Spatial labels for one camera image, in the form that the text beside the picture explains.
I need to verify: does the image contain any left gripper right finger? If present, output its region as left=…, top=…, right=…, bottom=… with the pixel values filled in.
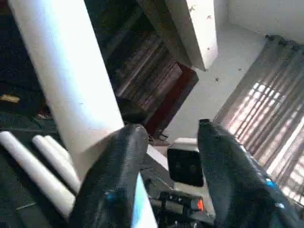
left=198, top=119, right=304, bottom=228

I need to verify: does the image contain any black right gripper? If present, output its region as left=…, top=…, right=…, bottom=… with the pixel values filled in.
left=147, top=190, right=212, bottom=228

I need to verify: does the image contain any black mat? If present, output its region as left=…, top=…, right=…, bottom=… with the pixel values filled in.
left=0, top=114, right=167, bottom=228

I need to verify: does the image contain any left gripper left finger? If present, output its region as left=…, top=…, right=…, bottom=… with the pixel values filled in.
left=69, top=123, right=150, bottom=228

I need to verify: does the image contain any dark wooden shelf unit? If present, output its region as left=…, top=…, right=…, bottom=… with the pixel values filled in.
left=85, top=0, right=200, bottom=138

